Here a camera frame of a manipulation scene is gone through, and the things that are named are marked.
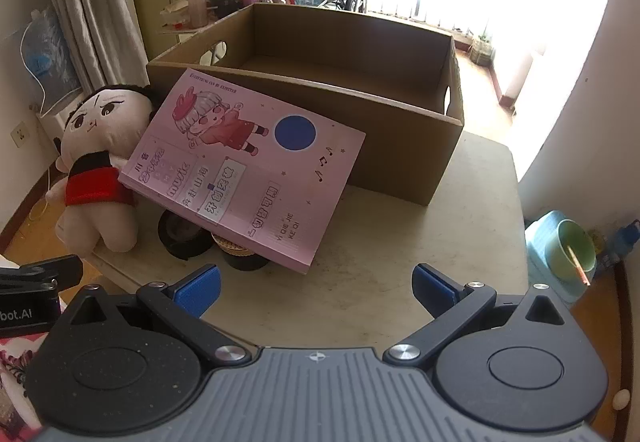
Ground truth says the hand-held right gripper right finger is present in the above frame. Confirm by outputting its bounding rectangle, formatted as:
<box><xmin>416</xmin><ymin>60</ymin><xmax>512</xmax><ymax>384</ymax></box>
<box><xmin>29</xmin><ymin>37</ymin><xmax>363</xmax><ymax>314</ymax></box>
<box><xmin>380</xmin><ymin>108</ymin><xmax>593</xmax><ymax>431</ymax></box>
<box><xmin>384</xmin><ymin>263</ymin><xmax>571</xmax><ymax>370</ymax></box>

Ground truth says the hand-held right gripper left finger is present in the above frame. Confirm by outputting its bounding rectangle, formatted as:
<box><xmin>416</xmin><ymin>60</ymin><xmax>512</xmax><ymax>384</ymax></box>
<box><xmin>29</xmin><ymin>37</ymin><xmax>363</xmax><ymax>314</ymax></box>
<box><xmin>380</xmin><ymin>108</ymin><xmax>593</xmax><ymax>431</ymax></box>
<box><xmin>67</xmin><ymin>264</ymin><xmax>253</xmax><ymax>368</ymax></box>

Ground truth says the round gold tin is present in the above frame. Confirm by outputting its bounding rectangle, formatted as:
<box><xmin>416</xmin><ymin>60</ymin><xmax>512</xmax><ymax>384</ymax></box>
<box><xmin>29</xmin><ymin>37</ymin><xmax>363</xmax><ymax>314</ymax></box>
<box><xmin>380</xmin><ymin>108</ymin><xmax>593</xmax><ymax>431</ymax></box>
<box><xmin>211</xmin><ymin>232</ymin><xmax>275</xmax><ymax>273</ymax></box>

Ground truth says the black tape roll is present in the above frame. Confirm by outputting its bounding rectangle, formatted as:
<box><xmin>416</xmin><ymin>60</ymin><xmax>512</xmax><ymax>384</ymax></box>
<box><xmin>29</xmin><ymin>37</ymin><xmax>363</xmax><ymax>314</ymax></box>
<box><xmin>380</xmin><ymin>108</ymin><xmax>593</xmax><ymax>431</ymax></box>
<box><xmin>158</xmin><ymin>211</ymin><xmax>217</xmax><ymax>261</ymax></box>

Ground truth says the brown cardboard box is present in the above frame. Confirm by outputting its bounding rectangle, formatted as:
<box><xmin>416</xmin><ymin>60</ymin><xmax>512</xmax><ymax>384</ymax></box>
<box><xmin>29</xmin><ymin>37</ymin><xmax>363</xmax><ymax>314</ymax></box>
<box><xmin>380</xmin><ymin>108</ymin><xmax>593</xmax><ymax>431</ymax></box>
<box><xmin>146</xmin><ymin>2</ymin><xmax>466</xmax><ymax>207</ymax></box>

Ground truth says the plush doll with black hair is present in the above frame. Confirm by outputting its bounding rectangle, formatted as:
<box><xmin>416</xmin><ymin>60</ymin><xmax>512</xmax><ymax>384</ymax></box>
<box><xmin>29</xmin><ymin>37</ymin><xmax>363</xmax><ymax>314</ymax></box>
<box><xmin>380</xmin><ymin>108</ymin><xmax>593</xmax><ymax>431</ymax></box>
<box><xmin>47</xmin><ymin>82</ymin><xmax>163</xmax><ymax>259</ymax></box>

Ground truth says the pink cartoon notebook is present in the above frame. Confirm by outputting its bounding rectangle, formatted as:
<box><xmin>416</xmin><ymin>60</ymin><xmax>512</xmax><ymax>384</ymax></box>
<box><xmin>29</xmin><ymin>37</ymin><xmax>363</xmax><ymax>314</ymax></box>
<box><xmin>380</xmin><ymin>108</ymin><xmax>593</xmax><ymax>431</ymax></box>
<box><xmin>117</xmin><ymin>68</ymin><xmax>367</xmax><ymax>275</ymax></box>

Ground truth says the floral pink cloth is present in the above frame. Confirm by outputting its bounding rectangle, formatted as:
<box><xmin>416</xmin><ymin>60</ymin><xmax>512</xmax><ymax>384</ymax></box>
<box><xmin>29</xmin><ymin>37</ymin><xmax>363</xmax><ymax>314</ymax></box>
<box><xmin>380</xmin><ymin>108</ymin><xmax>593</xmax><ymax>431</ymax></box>
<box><xmin>0</xmin><ymin>337</ymin><xmax>41</xmax><ymax>428</ymax></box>

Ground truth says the light blue plastic stool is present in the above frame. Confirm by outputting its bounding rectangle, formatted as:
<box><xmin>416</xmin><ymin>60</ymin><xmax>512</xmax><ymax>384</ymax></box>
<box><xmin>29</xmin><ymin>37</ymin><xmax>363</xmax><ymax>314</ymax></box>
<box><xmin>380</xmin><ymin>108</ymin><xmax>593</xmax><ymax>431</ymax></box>
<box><xmin>524</xmin><ymin>210</ymin><xmax>596</xmax><ymax>303</ymax></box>

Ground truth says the green cup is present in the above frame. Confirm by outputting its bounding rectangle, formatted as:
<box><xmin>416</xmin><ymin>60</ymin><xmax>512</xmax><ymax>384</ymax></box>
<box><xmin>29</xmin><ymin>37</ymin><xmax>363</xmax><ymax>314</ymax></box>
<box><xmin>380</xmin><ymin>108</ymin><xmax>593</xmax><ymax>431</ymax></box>
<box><xmin>545</xmin><ymin>219</ymin><xmax>598</xmax><ymax>283</ymax></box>

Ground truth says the orange pencil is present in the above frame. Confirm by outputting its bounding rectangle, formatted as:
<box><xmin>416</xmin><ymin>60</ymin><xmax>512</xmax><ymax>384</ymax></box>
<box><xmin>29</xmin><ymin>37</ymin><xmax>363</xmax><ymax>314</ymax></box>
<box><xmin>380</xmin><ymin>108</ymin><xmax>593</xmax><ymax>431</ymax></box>
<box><xmin>567</xmin><ymin>244</ymin><xmax>592</xmax><ymax>285</ymax></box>

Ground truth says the blue water bottle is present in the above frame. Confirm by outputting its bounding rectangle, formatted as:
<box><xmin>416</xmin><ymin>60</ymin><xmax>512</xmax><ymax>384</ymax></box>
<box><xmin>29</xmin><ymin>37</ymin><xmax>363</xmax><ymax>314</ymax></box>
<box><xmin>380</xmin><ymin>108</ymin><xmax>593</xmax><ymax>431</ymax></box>
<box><xmin>597</xmin><ymin>220</ymin><xmax>640</xmax><ymax>273</ymax></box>

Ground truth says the potted plant basket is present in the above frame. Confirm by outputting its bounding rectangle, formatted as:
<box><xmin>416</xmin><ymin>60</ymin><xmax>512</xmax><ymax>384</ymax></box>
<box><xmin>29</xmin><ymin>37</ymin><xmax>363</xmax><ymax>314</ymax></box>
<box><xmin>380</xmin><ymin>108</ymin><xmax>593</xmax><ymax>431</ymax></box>
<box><xmin>470</xmin><ymin>34</ymin><xmax>496</xmax><ymax>65</ymax></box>

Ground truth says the blue plastic bag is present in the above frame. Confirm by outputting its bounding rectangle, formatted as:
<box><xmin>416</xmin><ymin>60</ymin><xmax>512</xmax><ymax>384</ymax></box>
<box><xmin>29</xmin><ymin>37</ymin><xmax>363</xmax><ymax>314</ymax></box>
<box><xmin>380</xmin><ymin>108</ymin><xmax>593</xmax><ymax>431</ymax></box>
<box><xmin>20</xmin><ymin>6</ymin><xmax>83</xmax><ymax>113</ymax></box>

